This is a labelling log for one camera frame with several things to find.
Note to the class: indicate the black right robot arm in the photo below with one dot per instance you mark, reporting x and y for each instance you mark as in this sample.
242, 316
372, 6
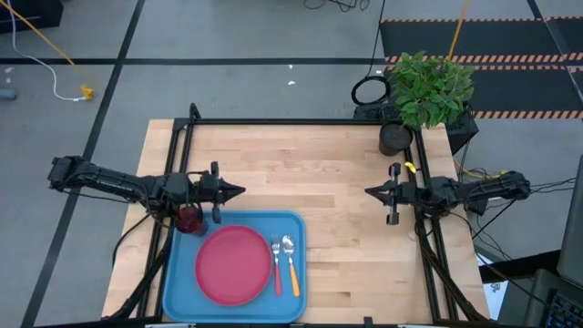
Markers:
492, 189

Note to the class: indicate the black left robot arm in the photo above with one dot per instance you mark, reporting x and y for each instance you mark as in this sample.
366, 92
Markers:
114, 182

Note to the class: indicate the black hazard-striped floor mat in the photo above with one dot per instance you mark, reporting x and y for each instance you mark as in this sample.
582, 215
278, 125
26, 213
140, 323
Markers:
501, 41

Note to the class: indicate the green plant in black pot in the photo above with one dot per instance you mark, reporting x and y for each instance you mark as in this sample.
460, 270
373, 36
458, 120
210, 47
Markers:
428, 86

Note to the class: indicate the red round plate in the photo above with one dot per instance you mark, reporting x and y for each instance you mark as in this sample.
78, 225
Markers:
234, 265

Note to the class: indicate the yellow tape tag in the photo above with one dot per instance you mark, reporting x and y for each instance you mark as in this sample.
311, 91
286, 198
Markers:
410, 167

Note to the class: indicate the small grey floor object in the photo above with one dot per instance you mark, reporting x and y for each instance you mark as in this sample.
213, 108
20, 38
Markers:
7, 94

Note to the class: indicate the black power adapter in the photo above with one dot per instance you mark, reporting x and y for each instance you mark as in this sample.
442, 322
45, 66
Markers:
478, 208

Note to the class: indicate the blue plastic tray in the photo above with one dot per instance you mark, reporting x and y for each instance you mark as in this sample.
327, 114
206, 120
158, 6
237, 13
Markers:
182, 282

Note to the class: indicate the white paper sheet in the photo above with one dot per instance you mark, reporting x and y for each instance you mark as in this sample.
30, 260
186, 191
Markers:
494, 291

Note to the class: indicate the red faceted cup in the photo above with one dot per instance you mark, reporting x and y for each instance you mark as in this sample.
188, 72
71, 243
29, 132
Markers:
189, 221

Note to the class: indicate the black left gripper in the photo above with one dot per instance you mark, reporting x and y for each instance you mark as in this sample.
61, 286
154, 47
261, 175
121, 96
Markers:
211, 189

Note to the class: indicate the black box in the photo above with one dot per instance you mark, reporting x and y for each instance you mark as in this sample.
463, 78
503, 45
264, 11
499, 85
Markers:
32, 11

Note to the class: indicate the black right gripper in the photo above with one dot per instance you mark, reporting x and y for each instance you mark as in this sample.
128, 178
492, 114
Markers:
394, 192

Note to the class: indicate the black keyboard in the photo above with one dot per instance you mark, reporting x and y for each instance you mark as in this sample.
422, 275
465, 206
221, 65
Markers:
567, 312

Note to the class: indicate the black crate under plant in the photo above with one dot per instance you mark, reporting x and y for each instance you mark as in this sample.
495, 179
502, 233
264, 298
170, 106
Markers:
461, 132

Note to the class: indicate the grey monitor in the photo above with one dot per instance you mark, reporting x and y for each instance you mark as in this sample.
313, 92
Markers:
573, 228

